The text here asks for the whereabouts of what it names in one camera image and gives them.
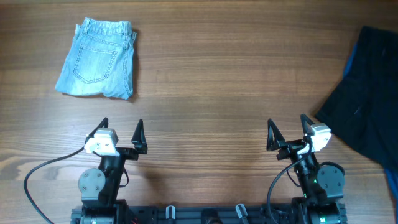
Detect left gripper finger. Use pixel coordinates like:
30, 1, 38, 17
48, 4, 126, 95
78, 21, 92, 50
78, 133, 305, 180
85, 117, 109, 142
131, 119, 148, 154

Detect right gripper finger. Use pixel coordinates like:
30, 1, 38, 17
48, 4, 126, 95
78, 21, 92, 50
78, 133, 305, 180
266, 119, 287, 151
300, 114, 315, 136

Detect black shorts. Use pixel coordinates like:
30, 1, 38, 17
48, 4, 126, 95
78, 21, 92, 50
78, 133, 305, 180
315, 26, 397, 171

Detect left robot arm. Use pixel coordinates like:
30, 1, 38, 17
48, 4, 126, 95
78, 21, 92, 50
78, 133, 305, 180
70, 118, 148, 224

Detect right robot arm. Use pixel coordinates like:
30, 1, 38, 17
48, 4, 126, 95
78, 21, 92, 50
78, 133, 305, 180
265, 114, 348, 224

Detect folded light blue jeans shorts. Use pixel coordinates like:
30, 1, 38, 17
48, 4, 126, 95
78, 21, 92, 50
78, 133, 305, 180
55, 17, 136, 100

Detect blue garment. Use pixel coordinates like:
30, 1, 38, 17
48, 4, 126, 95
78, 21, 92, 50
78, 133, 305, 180
343, 43, 397, 222

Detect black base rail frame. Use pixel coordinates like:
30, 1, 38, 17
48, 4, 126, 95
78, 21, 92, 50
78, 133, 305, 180
70, 203, 347, 224

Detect left black cable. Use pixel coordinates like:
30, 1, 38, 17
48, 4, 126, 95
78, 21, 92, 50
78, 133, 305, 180
24, 146, 86, 224

